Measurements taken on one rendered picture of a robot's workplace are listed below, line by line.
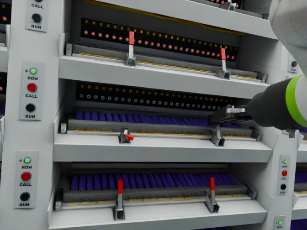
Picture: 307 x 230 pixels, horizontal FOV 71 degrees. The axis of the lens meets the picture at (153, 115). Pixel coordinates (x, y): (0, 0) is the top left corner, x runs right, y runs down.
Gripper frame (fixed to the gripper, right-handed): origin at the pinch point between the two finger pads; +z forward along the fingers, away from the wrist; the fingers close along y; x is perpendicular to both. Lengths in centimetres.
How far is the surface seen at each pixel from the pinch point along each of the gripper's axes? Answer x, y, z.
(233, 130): -2.5, 8.5, 4.4
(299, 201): -25.3, 33.9, 4.9
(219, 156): -10.6, 0.0, 0.1
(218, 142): -6.6, -0.9, -1.3
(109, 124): -2.8, -30.1, 3.8
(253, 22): 27.5, 7.6, -7.2
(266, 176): -16.5, 18.0, 2.0
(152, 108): 4.3, -15.5, 13.6
